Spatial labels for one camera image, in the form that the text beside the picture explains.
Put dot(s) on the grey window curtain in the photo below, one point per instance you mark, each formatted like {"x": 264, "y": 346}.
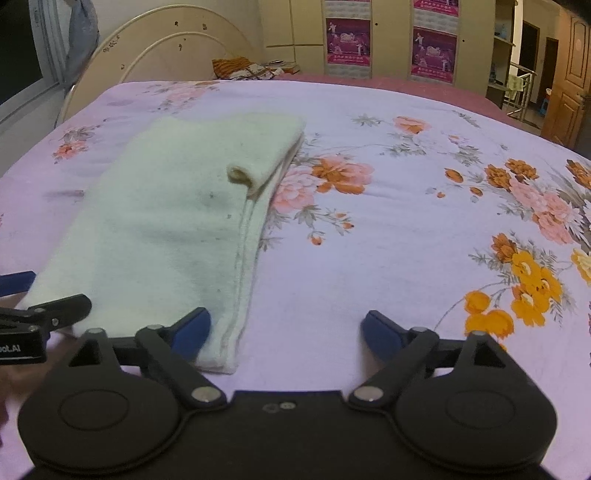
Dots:
{"x": 83, "y": 39}

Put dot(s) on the pink quilt bedspread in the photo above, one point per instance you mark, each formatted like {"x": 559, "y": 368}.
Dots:
{"x": 435, "y": 91}

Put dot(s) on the pale green towel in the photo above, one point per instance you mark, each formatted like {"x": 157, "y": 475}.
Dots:
{"x": 174, "y": 224}

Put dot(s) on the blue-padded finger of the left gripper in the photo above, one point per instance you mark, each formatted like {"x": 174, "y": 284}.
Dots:
{"x": 16, "y": 283}

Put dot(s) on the cream curved headboard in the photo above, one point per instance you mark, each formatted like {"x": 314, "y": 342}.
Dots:
{"x": 168, "y": 43}

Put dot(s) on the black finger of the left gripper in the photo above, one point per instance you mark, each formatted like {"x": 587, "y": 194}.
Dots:
{"x": 47, "y": 316}

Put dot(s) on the orange patterned pillow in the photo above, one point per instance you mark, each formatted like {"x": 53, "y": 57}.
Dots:
{"x": 241, "y": 68}

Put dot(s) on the floral lilac bed sheet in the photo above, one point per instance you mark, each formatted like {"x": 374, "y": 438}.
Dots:
{"x": 431, "y": 214}

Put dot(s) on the brown wooden door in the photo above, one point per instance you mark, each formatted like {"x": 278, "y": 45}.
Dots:
{"x": 570, "y": 98}

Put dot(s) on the person's left hand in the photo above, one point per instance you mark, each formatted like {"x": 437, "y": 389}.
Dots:
{"x": 18, "y": 382}

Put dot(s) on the open shelf unit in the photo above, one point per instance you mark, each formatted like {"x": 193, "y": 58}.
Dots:
{"x": 503, "y": 45}

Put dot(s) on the cream wardrobe with posters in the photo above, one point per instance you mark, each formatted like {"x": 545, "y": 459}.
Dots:
{"x": 441, "y": 42}

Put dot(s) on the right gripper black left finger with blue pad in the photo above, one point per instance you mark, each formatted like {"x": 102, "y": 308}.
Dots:
{"x": 166, "y": 355}

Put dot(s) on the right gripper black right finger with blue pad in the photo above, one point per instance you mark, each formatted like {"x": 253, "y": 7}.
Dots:
{"x": 407, "y": 355}

